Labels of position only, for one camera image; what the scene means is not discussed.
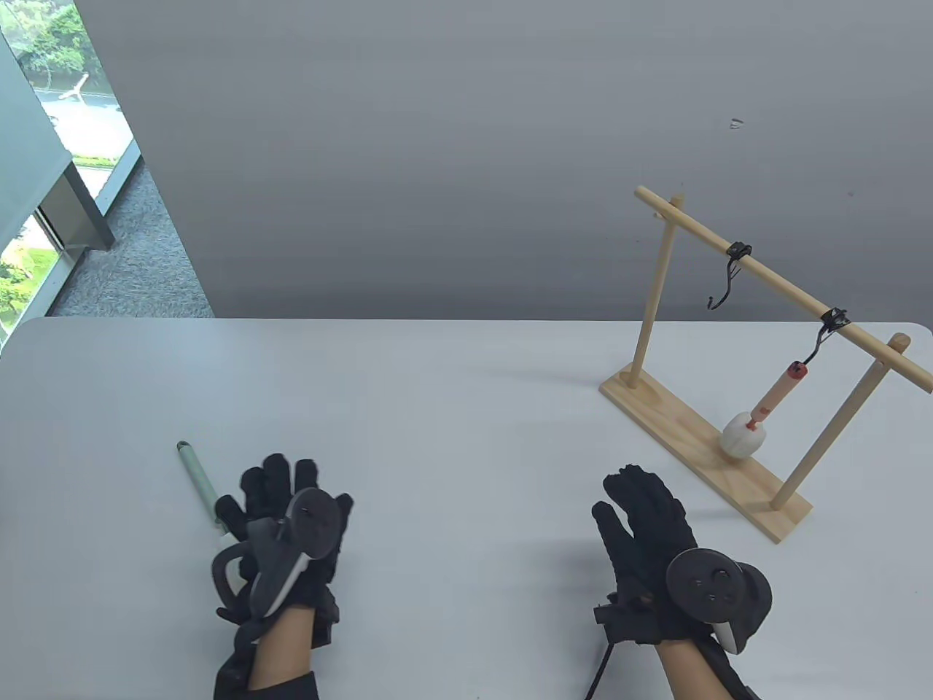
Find pink handle cup brush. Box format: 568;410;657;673
722;362;808;462

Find grey window pillar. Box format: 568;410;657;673
0;33;117;252

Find person's right forearm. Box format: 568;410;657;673
656;634;730;700

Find wooden hanging rack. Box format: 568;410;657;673
599;185;933;545

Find green handle cup brush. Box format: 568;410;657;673
177;440;235;545

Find person's left forearm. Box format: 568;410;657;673
248;605;318;690

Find dark grey handheld controller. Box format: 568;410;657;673
667;548;773;653
211;489;343;621

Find person's left hand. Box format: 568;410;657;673
213;454;356;646

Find person's right hand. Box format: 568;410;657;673
592;464;700;646

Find black s-hook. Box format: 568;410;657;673
792;308;851;376
708;242;753;310

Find black cable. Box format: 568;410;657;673
583;640;617;700

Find glass window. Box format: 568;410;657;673
0;0;141;351

